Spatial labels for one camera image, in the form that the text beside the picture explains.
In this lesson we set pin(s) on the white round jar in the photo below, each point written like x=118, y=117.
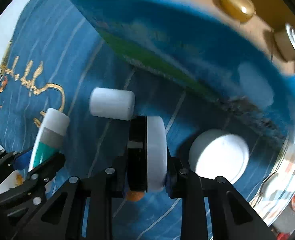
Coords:
x=218, y=153

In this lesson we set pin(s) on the small white cylinder cap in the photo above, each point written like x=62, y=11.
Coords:
x=112, y=103

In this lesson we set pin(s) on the cardboard box with blue print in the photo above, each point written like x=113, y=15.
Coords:
x=194, y=48

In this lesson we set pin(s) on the white spray bottle teal label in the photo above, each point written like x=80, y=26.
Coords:
x=50, y=137

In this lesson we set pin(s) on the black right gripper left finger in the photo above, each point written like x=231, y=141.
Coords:
x=86, y=200

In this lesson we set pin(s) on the brown oval pebble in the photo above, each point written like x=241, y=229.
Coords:
x=134, y=196

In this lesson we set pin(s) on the plaid checked blanket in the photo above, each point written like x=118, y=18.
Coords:
x=270, y=210

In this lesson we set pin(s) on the silver round tin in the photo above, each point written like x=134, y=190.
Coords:
x=285, y=42

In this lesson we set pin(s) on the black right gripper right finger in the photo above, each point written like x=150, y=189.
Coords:
x=232, y=217

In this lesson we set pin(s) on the black jar with white lid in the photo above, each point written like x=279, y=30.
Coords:
x=146, y=154

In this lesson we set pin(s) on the white earbuds case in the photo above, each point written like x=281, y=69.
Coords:
x=271, y=185

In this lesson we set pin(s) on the blue striped bed sheet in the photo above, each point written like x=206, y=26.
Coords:
x=54, y=60

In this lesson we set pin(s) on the gold round tin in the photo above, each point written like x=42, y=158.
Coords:
x=241, y=10

